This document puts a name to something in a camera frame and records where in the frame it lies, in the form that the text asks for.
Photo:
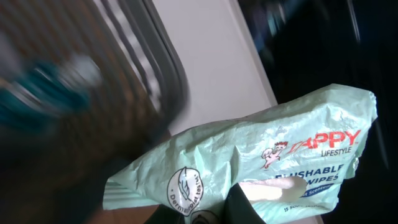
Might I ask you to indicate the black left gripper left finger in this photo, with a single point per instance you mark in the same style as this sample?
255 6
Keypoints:
165 215

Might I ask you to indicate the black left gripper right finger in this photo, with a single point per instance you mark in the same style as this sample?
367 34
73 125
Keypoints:
238 210

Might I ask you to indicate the mint green wipes pack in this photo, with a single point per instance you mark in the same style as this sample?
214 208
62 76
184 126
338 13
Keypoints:
290 160

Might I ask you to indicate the teal mouthwash bottle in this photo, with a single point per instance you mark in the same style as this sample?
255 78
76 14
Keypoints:
47 92

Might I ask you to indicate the grey plastic shopping basket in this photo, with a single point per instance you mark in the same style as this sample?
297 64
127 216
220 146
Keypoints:
143 88

